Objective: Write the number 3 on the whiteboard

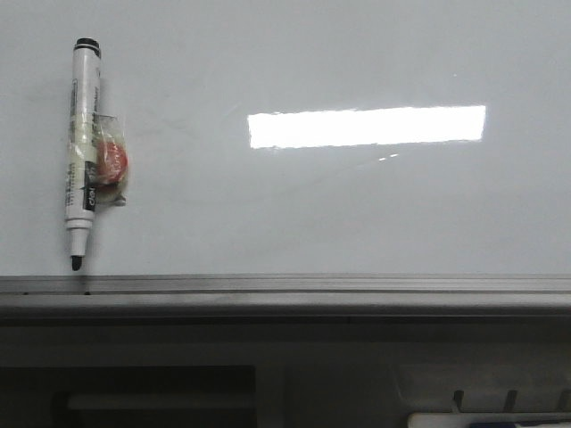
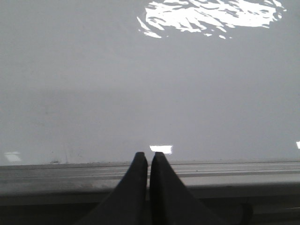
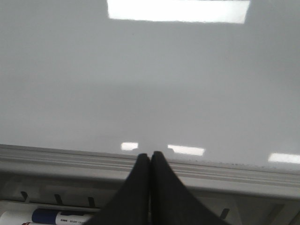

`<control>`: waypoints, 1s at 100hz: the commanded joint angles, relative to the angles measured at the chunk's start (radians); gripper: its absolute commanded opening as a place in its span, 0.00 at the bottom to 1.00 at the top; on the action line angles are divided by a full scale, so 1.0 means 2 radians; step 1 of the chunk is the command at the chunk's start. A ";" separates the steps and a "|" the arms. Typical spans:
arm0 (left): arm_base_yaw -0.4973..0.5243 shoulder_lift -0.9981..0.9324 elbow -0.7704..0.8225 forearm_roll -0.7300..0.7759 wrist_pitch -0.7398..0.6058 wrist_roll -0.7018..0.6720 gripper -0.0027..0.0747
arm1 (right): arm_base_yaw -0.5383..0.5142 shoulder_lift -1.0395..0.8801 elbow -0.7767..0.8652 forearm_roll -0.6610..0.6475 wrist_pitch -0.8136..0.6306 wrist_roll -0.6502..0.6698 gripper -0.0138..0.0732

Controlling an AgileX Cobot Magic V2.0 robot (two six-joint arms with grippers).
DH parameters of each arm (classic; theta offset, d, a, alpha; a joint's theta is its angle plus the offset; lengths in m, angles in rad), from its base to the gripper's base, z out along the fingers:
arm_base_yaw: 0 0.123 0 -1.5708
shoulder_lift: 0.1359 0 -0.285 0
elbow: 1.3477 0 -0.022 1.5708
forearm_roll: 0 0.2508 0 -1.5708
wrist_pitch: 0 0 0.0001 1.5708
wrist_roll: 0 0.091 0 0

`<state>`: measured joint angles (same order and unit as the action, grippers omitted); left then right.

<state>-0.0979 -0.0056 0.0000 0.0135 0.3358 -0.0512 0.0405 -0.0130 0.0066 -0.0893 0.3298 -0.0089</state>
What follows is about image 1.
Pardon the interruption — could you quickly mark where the red magnet taped to marker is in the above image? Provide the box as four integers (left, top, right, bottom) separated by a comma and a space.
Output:
95, 115, 129, 207

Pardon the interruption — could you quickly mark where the white whiteboard marker pen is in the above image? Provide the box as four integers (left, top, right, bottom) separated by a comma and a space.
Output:
65, 37, 101, 272

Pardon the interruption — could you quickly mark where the white whiteboard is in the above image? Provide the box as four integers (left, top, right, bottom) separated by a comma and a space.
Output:
1, 1, 570, 276

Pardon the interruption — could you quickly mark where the aluminium whiteboard tray rail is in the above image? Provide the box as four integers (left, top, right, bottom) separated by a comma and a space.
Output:
1, 274, 570, 323

